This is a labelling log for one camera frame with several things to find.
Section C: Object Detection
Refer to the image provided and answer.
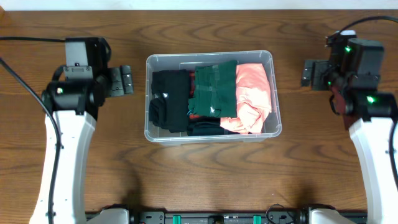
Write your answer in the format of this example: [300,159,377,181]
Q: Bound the black garment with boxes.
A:
[149,70,191,133]

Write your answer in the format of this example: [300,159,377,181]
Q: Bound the pink garment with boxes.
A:
[220,63,272,134]

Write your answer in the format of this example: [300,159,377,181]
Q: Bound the red navy plaid garment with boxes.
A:
[188,72,201,120]

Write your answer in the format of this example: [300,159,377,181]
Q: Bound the dark teal garment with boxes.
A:
[187,116,238,136]

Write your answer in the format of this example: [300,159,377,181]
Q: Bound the dark green garment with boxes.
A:
[188,60,238,118]

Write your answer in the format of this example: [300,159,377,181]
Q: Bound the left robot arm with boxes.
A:
[29,37,134,223]

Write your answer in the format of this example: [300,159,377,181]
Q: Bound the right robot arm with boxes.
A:
[301,30,397,223]

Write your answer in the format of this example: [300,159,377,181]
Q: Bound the clear plastic storage container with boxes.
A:
[144,50,282,146]

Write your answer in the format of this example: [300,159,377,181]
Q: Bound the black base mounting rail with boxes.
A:
[86,204,368,224]

